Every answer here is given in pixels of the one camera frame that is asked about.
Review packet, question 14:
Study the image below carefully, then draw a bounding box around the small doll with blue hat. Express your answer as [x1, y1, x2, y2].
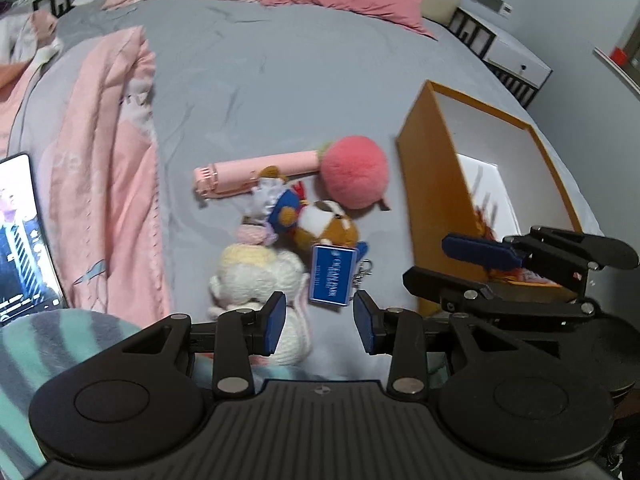
[242, 165, 306, 234]

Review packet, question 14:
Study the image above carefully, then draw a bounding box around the smartphone with lit screen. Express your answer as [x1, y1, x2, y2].
[0, 152, 69, 329]

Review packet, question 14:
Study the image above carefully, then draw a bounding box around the white crochet doll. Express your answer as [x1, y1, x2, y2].
[207, 222, 314, 366]

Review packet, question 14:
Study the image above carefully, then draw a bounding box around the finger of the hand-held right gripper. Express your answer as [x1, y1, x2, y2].
[441, 226, 640, 297]
[402, 265, 602, 319]

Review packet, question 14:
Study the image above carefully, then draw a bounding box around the teal striped fleece clothing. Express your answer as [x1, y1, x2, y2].
[0, 307, 351, 480]

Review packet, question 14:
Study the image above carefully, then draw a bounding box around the orange cardboard box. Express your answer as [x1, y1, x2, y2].
[396, 80, 606, 317]

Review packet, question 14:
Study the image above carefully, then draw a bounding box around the pink fluffy pompom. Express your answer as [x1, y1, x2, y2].
[320, 135, 391, 211]

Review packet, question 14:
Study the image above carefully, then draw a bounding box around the brown plush bear keychain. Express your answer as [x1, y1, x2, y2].
[292, 200, 371, 261]

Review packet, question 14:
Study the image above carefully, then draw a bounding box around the blue rectangular tag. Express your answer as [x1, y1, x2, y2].
[308, 243, 359, 310]

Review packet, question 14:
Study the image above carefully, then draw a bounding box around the pink selfie stick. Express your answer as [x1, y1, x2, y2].
[193, 149, 321, 200]

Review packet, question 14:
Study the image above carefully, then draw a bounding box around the metal keychain clasp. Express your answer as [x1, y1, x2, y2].
[353, 258, 375, 291]

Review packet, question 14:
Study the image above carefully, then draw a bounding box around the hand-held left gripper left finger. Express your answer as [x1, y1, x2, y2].
[75, 291, 288, 403]

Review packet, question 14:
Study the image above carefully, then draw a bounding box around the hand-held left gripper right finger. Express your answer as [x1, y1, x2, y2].
[353, 290, 552, 404]

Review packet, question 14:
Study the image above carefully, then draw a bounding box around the pink quilt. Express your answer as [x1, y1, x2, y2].
[0, 10, 174, 331]

